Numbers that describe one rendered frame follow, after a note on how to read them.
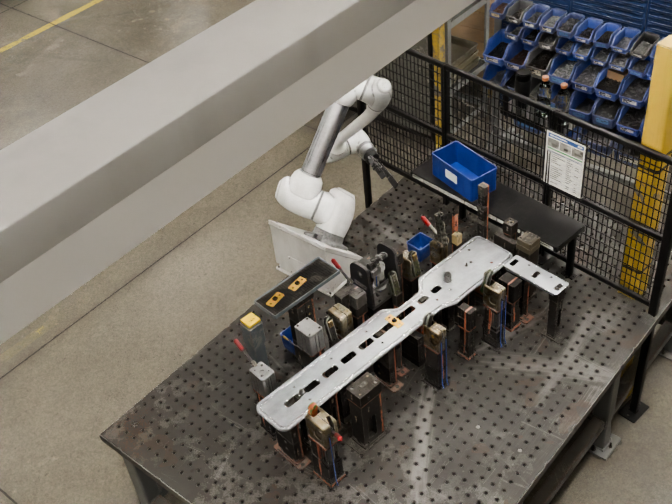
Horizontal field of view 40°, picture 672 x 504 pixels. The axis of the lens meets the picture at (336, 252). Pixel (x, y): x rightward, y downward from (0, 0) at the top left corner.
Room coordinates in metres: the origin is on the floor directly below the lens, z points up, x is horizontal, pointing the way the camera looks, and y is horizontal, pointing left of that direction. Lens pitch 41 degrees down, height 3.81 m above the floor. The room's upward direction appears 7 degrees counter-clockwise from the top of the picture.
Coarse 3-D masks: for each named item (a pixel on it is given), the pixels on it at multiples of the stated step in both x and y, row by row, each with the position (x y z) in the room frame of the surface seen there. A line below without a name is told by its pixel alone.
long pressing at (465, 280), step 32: (448, 256) 3.09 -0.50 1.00; (480, 256) 3.07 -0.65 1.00; (512, 256) 3.05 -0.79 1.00; (448, 288) 2.89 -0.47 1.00; (384, 320) 2.74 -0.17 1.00; (416, 320) 2.72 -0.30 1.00; (384, 352) 2.56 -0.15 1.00; (288, 384) 2.45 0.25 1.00; (320, 384) 2.43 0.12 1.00; (288, 416) 2.28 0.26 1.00
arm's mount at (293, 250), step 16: (272, 224) 3.47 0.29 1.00; (288, 240) 3.40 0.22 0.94; (304, 240) 3.32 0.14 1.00; (288, 256) 3.41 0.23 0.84; (304, 256) 3.34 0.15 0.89; (320, 256) 3.26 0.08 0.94; (336, 256) 3.29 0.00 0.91; (352, 256) 3.36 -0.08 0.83; (288, 272) 3.43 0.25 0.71; (320, 288) 3.28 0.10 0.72; (336, 288) 3.27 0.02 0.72
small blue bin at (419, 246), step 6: (420, 234) 3.53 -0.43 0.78; (408, 240) 3.48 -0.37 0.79; (414, 240) 3.50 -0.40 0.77; (420, 240) 3.53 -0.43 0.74; (426, 240) 3.50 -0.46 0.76; (408, 246) 3.46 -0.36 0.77; (414, 246) 3.50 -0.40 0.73; (420, 246) 3.52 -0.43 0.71; (426, 246) 3.42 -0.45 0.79; (420, 252) 3.40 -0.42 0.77; (426, 252) 3.43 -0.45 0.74; (420, 258) 3.40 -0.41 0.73
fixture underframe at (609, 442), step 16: (656, 336) 3.15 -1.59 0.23; (656, 352) 3.05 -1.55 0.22; (624, 384) 2.87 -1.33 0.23; (608, 400) 2.66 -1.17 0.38; (592, 416) 2.70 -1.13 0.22; (608, 416) 2.66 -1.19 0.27; (592, 432) 2.61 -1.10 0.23; (608, 432) 2.69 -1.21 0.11; (576, 448) 2.53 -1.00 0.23; (592, 448) 2.66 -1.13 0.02; (608, 448) 2.66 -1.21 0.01; (128, 464) 2.52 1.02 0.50; (560, 464) 2.45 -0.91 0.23; (576, 464) 2.47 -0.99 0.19; (144, 480) 2.51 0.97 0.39; (560, 480) 2.37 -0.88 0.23; (144, 496) 2.50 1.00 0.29; (160, 496) 2.53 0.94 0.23; (544, 496) 2.30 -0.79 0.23
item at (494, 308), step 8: (488, 288) 2.82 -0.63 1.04; (496, 288) 2.81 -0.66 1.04; (504, 288) 2.81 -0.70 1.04; (488, 296) 2.82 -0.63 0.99; (496, 296) 2.78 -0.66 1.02; (504, 296) 2.80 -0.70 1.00; (488, 304) 2.82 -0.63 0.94; (496, 304) 2.78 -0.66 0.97; (504, 304) 2.80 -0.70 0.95; (488, 312) 2.82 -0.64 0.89; (496, 312) 2.78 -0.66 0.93; (488, 320) 2.82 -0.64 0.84; (496, 320) 2.79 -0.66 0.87; (488, 328) 2.81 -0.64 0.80; (496, 328) 2.79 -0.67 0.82; (504, 328) 2.80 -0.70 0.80; (488, 336) 2.81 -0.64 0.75; (496, 336) 2.78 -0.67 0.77; (504, 336) 2.80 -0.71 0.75; (496, 344) 2.78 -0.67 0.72
